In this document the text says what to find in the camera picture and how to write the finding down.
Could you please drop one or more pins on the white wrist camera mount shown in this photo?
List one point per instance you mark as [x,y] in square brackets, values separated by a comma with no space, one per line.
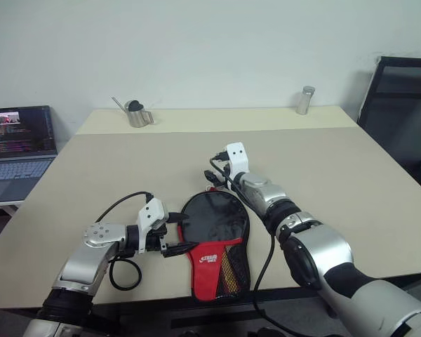
[151,212]
[238,159]

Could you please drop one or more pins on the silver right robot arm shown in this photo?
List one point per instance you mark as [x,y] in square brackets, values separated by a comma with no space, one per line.
[319,252]

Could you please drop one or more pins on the black red paddle case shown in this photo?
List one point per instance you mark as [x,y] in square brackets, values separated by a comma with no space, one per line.
[207,267]

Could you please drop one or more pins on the black mesh office chair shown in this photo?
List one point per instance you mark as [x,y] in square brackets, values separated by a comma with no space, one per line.
[400,105]

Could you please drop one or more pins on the glass shaker with metal cap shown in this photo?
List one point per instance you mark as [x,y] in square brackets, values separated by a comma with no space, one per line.
[304,102]

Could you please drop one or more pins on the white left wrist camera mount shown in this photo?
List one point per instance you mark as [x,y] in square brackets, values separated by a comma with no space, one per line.
[151,212]

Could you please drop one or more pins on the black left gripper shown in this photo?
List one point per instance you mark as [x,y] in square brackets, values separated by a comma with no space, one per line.
[156,238]

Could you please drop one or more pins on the black heart-shaped lid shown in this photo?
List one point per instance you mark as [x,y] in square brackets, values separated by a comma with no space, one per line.
[136,105]

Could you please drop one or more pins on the dark rounded shape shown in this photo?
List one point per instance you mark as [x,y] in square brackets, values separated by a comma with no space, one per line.
[193,333]
[271,332]

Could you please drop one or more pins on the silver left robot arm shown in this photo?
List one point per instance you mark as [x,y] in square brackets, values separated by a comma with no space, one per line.
[87,259]

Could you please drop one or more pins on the grey open laptop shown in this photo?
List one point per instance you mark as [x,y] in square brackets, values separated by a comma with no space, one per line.
[17,154]

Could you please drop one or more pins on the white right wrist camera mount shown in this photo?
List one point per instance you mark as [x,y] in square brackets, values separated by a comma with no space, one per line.
[238,159]

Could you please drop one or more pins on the steel watering can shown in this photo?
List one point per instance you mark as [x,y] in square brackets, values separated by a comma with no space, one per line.
[138,117]

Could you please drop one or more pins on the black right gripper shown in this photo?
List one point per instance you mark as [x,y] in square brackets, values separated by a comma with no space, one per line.
[226,173]

